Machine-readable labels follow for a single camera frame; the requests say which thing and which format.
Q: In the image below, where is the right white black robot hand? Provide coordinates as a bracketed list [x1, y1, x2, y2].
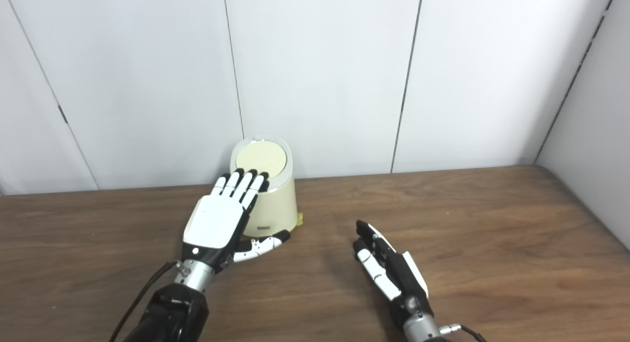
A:
[352, 220, 434, 318]

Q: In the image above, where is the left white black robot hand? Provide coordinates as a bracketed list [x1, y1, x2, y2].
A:
[182, 169, 291, 274]

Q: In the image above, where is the cream-colored round bin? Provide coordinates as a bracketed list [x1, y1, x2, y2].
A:
[230, 138, 298, 238]

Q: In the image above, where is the cream round bin lid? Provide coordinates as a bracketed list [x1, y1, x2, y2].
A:
[235, 141, 287, 178]

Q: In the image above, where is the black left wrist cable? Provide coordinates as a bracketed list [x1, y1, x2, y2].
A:
[108, 261, 180, 342]

